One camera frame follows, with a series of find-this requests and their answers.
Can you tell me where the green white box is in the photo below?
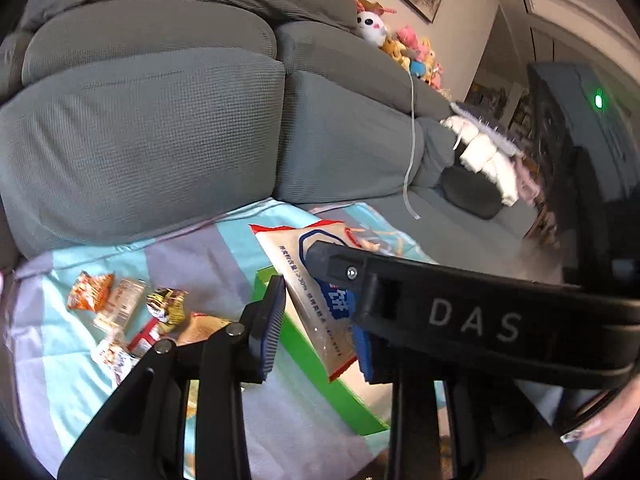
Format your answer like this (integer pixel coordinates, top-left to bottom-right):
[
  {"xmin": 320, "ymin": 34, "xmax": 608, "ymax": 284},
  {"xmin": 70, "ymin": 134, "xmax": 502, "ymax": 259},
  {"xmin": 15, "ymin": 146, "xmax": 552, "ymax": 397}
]
[{"xmin": 280, "ymin": 292, "xmax": 393, "ymax": 437}]

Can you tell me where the white blue small packet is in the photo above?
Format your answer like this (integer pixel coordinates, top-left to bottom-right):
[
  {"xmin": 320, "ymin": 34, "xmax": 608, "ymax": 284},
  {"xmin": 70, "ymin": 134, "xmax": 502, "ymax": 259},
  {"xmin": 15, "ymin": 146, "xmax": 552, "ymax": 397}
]
[{"xmin": 91, "ymin": 335, "xmax": 139, "ymax": 388}]

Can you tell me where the white blue red snack packet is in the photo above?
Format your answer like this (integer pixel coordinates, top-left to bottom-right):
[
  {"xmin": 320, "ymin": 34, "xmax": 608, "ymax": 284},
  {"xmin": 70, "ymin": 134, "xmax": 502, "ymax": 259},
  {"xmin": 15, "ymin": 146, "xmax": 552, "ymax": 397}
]
[{"xmin": 250, "ymin": 219, "xmax": 393, "ymax": 382}]

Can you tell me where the gold brown snack packet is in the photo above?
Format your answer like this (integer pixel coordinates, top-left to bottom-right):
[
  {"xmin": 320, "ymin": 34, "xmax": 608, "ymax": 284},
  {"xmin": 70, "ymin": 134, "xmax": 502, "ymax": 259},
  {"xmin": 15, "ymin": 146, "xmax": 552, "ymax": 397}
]
[{"xmin": 145, "ymin": 288, "xmax": 188, "ymax": 335}]

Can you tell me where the dark cushion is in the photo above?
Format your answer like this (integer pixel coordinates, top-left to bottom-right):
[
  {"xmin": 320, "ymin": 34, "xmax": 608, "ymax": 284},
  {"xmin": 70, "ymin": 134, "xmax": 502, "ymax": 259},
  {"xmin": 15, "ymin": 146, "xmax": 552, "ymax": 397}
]
[{"xmin": 439, "ymin": 166, "xmax": 503, "ymax": 220}]

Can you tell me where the patterned blue grey blanket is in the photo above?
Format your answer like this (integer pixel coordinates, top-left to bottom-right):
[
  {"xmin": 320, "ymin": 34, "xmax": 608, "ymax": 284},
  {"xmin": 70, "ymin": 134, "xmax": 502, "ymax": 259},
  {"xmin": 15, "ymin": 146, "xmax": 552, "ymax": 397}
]
[{"xmin": 4, "ymin": 198, "xmax": 446, "ymax": 480}]

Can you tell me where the tan biscuit packet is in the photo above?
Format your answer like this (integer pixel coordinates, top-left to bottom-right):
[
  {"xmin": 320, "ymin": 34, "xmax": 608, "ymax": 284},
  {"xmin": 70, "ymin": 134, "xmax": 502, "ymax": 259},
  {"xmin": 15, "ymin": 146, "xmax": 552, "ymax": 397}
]
[{"xmin": 177, "ymin": 313, "xmax": 231, "ymax": 346}]

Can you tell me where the grey sofa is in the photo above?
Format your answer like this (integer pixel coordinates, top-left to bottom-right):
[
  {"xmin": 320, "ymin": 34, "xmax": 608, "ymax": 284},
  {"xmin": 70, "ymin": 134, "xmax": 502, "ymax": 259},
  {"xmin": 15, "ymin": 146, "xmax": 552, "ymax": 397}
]
[{"xmin": 1, "ymin": 0, "xmax": 536, "ymax": 275}]

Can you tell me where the colourful plush toy pile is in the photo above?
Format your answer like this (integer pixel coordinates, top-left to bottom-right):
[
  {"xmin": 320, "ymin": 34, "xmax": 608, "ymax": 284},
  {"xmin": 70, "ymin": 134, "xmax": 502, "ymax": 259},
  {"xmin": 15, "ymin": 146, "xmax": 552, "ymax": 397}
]
[{"xmin": 381, "ymin": 25, "xmax": 442, "ymax": 91}]

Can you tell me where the orange snack packet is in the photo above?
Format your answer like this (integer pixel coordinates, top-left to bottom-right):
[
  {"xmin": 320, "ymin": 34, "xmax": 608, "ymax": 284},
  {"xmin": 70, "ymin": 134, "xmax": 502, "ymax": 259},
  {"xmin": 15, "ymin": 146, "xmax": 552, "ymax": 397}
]
[{"xmin": 66, "ymin": 271, "xmax": 114, "ymax": 313}]

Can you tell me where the white cloth pile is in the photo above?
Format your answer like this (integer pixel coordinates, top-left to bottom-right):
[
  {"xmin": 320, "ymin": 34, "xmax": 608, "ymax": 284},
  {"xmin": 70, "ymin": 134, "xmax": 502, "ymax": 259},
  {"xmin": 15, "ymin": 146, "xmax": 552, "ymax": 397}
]
[{"xmin": 440, "ymin": 115, "xmax": 518, "ymax": 207}]

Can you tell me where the person's right hand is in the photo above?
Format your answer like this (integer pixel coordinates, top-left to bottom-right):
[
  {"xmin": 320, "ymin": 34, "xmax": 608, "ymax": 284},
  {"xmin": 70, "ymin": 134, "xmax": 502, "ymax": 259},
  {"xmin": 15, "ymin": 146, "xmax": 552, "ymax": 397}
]
[{"xmin": 561, "ymin": 382, "xmax": 639, "ymax": 478}]

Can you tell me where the beige barcode snack packet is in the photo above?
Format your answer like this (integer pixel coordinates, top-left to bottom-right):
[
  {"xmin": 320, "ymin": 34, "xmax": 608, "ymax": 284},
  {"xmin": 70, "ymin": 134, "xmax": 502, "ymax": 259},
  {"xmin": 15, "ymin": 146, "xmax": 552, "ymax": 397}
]
[{"xmin": 93, "ymin": 278, "xmax": 145, "ymax": 333}]

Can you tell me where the white plush toy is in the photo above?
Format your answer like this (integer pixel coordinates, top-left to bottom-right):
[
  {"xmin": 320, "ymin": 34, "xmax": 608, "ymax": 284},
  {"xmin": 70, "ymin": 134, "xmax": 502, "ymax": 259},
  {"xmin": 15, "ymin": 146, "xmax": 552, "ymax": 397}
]
[{"xmin": 356, "ymin": 0, "xmax": 396, "ymax": 48}]

